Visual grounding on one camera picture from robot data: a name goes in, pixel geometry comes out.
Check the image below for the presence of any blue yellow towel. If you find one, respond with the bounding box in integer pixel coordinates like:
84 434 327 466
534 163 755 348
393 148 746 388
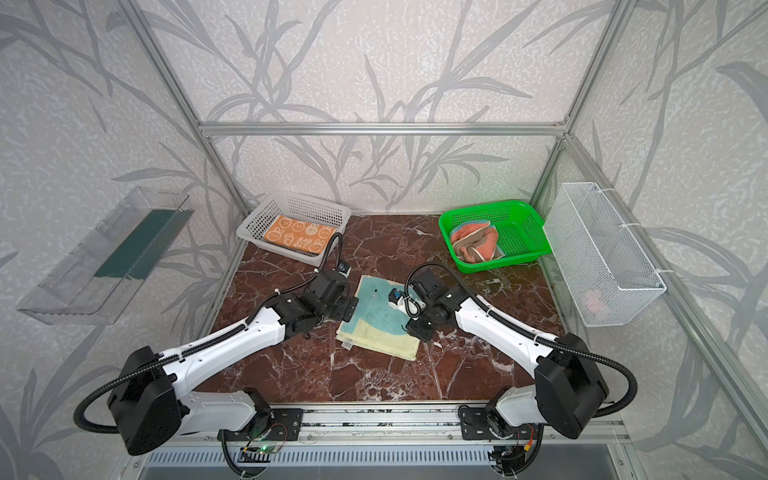
336 275 421 361

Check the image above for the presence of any brown pink striped towel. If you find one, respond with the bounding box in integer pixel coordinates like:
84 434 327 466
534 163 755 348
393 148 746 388
450 220 505 264

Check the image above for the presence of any orange bunny pattern towel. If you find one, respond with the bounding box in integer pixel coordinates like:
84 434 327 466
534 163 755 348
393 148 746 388
262 215 337 256

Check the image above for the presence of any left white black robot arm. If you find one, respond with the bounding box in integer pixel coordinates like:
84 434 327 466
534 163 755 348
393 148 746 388
107 262 358 456

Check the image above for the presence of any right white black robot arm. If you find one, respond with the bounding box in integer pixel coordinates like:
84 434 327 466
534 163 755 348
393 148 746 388
403 264 609 439

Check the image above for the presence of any white plastic basket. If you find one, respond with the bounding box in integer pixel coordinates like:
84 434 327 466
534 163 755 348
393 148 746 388
236 191 351 267

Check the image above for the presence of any green plastic basket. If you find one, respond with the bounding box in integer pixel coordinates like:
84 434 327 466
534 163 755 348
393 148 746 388
438 200 551 273

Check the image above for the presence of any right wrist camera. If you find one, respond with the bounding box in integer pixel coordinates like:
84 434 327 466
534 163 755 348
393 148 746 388
388 288 407 314

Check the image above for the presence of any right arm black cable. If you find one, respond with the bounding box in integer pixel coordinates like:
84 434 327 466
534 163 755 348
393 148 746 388
403 262 638 475

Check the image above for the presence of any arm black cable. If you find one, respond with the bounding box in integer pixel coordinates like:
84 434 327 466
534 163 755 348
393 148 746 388
403 262 638 475
73 230 344 478

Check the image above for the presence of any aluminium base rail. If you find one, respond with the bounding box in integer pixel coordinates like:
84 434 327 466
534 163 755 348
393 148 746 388
125 401 631 469

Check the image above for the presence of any pink object in wire basket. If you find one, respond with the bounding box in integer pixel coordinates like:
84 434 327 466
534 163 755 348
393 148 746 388
584 289 610 320

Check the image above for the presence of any white wire mesh basket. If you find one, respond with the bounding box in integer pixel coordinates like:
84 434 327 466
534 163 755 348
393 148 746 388
543 182 666 327

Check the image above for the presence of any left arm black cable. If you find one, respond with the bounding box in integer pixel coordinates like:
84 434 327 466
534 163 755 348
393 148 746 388
73 230 344 478

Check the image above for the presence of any clear acrylic wall shelf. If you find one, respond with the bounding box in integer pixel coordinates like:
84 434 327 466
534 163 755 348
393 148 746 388
17 187 194 325

